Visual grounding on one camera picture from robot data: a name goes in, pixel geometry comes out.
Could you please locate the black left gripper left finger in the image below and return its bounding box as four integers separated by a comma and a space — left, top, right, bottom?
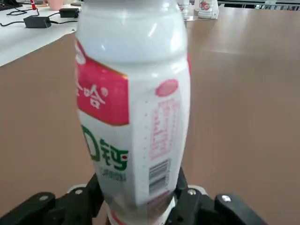
0, 173, 109, 225

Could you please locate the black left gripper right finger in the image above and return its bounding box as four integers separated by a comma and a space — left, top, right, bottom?
164, 167, 268, 225

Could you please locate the capped white drink bottle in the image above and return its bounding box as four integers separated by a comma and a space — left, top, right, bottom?
197, 0, 219, 20
177, 0, 191, 20

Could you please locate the small black power brick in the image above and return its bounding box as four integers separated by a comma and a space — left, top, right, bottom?
23, 15, 53, 29
58, 8, 80, 19

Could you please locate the pink cup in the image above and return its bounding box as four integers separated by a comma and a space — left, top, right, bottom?
47, 0, 64, 10

